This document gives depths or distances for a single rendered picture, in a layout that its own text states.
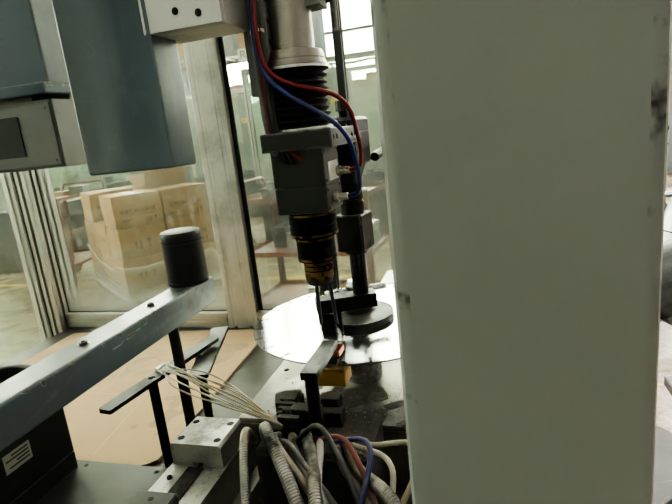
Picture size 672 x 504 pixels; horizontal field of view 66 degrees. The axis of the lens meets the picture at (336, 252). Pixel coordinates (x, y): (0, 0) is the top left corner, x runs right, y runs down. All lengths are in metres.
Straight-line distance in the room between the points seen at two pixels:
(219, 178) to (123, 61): 0.77
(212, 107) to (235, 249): 0.36
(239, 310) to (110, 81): 0.90
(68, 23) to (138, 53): 0.09
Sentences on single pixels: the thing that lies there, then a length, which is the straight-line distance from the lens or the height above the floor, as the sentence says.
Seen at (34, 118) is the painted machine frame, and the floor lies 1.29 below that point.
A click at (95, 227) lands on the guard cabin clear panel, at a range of 1.61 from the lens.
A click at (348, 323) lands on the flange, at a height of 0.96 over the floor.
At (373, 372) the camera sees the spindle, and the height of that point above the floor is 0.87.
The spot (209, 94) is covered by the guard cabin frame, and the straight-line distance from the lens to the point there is 1.34.
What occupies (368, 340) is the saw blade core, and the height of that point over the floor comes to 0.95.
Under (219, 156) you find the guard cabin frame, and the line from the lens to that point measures 1.33.
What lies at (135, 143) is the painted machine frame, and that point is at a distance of 0.60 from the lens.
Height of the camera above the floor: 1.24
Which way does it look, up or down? 13 degrees down
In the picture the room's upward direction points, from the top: 6 degrees counter-clockwise
